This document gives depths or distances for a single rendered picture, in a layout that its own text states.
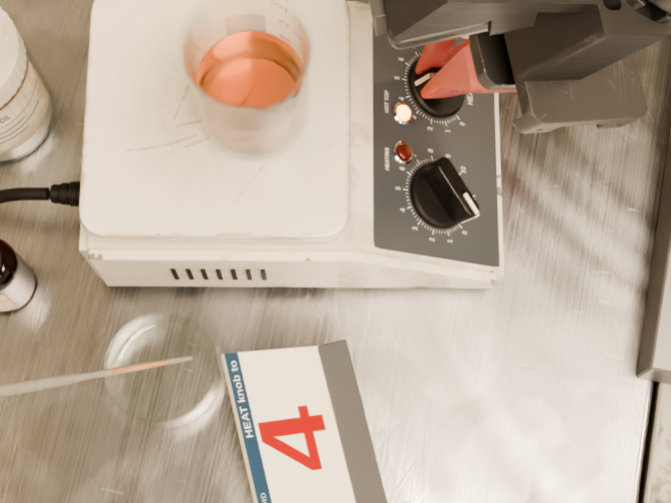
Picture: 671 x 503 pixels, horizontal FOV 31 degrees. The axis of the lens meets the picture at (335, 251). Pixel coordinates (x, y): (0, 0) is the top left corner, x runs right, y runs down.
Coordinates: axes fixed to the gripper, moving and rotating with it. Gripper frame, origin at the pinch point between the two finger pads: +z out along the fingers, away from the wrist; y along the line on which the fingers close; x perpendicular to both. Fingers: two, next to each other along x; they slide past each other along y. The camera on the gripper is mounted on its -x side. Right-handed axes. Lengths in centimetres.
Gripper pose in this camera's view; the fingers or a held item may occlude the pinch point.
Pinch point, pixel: (438, 77)
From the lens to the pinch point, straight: 58.9
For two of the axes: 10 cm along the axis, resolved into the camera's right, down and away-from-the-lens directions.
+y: 2.0, 9.7, -1.3
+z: -5.1, 2.2, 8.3
